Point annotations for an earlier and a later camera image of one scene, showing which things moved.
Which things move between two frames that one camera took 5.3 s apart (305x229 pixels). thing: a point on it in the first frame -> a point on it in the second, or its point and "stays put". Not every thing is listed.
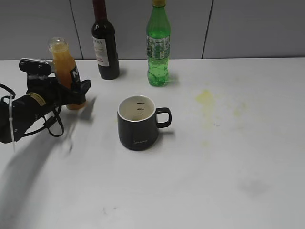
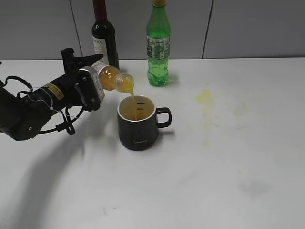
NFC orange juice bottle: (66, 70) -> (111, 78)
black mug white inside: (138, 119) stays put
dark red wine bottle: (104, 40) stays put
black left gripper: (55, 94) -> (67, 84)
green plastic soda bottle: (158, 29) stays put
